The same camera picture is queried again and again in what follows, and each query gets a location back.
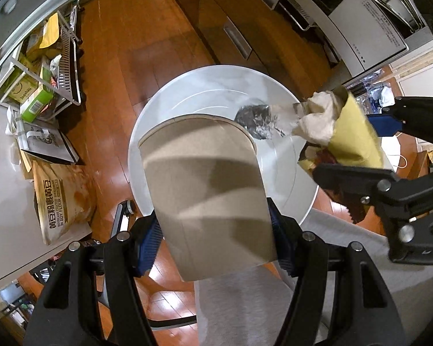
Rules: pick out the white metal storage rack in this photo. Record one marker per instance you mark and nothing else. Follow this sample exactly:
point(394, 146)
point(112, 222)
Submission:
point(55, 67)

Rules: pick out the grey trousers leg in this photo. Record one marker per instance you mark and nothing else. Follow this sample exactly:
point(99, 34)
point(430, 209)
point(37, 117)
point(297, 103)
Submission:
point(249, 307)

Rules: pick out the crumpled foil ball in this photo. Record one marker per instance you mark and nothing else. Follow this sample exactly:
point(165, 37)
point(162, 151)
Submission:
point(259, 121)

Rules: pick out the yellow envelope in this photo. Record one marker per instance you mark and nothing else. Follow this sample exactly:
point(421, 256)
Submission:
point(51, 32)

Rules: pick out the white dishwasher front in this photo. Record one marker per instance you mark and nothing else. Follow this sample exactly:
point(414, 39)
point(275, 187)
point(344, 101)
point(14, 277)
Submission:
point(360, 35)

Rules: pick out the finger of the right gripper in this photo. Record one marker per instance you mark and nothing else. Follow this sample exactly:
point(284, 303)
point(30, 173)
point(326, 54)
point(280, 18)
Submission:
point(410, 115)
point(404, 206)

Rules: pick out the large kraft paper cup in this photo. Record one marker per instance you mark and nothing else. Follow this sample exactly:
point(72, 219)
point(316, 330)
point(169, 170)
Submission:
point(210, 202)

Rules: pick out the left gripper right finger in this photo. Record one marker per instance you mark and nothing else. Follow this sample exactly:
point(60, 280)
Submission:
point(363, 310)

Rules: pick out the yellow red snack wrapper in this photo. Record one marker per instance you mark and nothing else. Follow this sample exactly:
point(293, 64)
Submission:
point(336, 131)

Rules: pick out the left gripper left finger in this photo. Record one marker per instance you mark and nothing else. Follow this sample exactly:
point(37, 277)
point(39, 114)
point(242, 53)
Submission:
point(67, 311)

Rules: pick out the tan printed flour bag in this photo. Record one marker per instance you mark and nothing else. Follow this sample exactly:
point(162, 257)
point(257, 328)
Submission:
point(65, 195)

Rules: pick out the green white carton box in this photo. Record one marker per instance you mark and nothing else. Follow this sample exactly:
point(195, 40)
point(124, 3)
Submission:
point(35, 103)

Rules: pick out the white round trash bin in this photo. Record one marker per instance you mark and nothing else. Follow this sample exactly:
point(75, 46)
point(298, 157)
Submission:
point(220, 91)

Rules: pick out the black white magazine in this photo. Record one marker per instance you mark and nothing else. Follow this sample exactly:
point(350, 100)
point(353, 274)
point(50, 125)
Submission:
point(45, 142)

